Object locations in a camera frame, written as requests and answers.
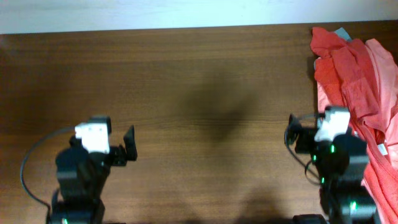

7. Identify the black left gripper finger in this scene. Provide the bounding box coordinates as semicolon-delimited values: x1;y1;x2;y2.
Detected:
123;126;137;161
88;116;111;134

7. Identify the orange soccer t-shirt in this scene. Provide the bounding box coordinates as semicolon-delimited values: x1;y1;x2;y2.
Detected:
310;26;398;224

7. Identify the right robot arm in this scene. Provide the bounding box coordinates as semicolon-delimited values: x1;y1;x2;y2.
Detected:
284;114;381;224

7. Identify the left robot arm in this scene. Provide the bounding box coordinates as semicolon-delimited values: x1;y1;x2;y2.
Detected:
47;116;137;224

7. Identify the grey shirt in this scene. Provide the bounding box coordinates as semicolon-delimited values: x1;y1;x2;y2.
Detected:
334;27;352;42

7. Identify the pink shirt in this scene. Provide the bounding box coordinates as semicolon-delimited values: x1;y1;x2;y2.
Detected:
316;38;398;175

